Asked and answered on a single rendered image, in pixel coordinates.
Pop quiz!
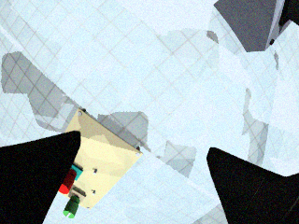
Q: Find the pale yellow circuit board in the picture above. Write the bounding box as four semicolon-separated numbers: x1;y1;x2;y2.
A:
59;108;143;219

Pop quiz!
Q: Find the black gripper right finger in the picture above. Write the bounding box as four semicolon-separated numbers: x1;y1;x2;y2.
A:
206;147;299;224

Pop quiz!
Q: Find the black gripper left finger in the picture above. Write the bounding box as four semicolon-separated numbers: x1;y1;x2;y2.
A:
0;130;81;224

